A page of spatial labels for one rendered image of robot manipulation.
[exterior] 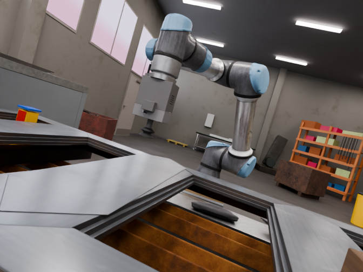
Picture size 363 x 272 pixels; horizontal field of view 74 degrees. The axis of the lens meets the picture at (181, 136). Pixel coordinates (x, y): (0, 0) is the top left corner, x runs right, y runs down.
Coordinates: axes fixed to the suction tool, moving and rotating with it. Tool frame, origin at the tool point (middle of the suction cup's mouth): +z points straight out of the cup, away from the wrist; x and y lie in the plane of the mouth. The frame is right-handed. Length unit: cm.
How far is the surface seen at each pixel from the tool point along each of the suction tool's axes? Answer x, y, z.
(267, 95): 1152, 89, -244
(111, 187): -18.4, 3.0, 9.3
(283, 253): -15.7, 35.8, 10.4
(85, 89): 71, -74, -9
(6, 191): -34.0, -3.9, 9.2
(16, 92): 30, -78, 2
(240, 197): 18.5, 28.9, 11.4
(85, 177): -18.7, -2.5, 9.3
